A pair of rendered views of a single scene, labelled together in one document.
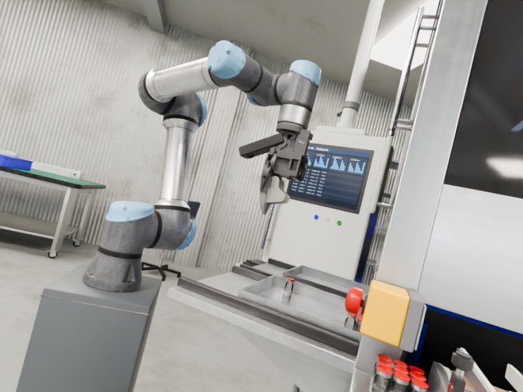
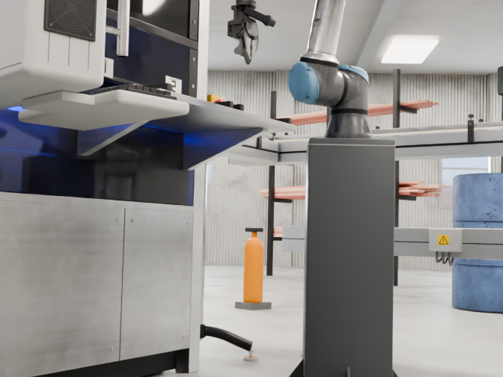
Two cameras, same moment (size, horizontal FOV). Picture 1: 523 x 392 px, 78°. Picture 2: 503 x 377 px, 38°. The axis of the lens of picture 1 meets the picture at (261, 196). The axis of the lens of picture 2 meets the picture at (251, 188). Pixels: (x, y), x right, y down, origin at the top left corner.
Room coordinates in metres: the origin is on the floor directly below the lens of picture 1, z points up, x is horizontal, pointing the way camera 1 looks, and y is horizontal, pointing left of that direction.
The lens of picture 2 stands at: (3.12, 0.55, 0.50)
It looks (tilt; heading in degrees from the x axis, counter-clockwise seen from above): 4 degrees up; 193
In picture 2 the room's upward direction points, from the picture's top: 1 degrees clockwise
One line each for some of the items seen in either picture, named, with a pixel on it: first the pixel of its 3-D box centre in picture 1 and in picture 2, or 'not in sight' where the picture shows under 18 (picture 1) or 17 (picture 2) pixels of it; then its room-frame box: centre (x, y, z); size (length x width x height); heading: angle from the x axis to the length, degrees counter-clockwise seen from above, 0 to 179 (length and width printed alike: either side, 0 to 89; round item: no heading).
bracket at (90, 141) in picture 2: not in sight; (121, 130); (1.18, -0.28, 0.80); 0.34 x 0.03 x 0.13; 69
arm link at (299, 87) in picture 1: (300, 88); not in sight; (0.76, -0.03, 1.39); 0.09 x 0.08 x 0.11; 48
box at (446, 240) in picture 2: not in sight; (445, 240); (0.14, 0.66, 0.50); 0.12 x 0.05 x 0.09; 69
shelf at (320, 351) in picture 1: (307, 299); (175, 117); (0.95, -0.20, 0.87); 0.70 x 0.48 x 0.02; 159
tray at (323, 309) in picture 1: (323, 310); not in sight; (0.76, -0.21, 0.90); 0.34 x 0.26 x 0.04; 70
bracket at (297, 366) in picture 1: (271, 351); (224, 149); (0.72, -0.10, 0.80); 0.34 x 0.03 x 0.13; 69
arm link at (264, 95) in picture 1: (265, 88); not in sight; (0.81, 0.06, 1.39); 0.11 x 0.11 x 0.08; 48
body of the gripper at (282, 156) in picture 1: (288, 153); (243, 21); (0.75, -0.04, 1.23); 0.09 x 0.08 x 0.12; 69
